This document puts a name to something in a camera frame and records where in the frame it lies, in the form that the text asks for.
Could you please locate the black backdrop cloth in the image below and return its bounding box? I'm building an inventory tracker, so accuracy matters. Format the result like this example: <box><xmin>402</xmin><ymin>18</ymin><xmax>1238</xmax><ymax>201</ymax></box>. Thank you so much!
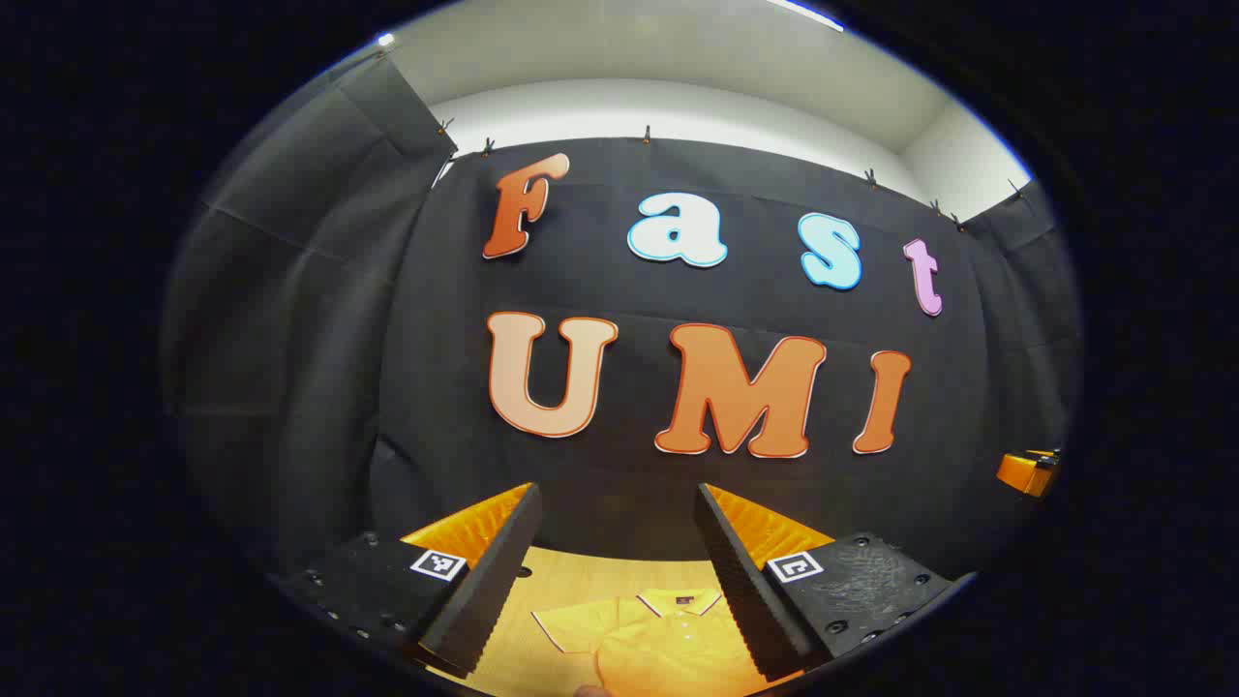
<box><xmin>160</xmin><ymin>48</ymin><xmax>1080</xmax><ymax>582</ymax></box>

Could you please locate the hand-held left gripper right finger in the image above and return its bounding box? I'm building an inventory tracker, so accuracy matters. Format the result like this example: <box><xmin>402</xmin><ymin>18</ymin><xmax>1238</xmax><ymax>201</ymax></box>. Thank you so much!
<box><xmin>693</xmin><ymin>482</ymin><xmax>974</xmax><ymax>683</ymax></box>

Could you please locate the ceiling light strip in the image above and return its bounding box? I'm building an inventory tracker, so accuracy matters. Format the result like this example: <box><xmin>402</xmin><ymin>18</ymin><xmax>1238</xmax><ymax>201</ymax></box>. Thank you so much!
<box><xmin>768</xmin><ymin>0</ymin><xmax>845</xmax><ymax>32</ymax></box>

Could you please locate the orange T-shirt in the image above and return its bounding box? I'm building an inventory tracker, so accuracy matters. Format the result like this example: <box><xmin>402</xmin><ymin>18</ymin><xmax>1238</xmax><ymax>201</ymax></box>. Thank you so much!
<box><xmin>530</xmin><ymin>588</ymin><xmax>768</xmax><ymax>697</ymax></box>

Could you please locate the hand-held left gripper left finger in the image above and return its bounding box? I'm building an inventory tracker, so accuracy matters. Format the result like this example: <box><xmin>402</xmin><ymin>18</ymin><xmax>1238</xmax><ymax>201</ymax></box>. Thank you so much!
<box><xmin>276</xmin><ymin>482</ymin><xmax>545</xmax><ymax>679</ymax></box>

